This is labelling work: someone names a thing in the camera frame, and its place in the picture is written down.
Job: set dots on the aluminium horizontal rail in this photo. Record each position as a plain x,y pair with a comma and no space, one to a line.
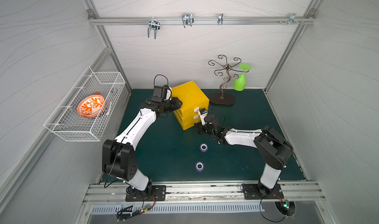
197,20

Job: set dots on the metal single hook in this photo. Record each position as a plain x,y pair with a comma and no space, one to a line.
220,19

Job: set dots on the green plastic wine glass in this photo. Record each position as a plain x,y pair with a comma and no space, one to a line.
240,83

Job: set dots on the metal double hook centre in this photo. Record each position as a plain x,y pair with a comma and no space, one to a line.
187,19

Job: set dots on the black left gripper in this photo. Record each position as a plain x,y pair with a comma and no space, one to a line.
174,104

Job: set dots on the purple tape roll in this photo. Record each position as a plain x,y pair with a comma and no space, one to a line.
204,147
199,166

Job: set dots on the metal double hook left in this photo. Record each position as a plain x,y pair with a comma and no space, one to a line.
154,26

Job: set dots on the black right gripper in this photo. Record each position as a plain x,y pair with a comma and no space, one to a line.
204,126

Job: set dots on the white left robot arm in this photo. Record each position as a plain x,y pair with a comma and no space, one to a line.
119,158

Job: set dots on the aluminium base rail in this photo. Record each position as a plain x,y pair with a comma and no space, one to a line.
204,192

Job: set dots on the orange patterned bowl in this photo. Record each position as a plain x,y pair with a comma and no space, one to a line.
91,106

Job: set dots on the metal hook right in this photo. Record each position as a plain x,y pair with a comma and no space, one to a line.
292,21

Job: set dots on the yellow plastic drawer cabinet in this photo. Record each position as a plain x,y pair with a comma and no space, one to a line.
193,100

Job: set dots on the white wire basket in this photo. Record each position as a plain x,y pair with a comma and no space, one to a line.
68,125

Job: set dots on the metal double hook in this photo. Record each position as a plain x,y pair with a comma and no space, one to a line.
187,19
154,26

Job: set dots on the bronze scrollwork cup stand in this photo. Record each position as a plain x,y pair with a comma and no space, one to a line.
223,98

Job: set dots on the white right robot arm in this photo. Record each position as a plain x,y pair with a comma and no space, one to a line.
273,148

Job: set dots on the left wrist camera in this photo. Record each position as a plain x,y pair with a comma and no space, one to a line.
168,92

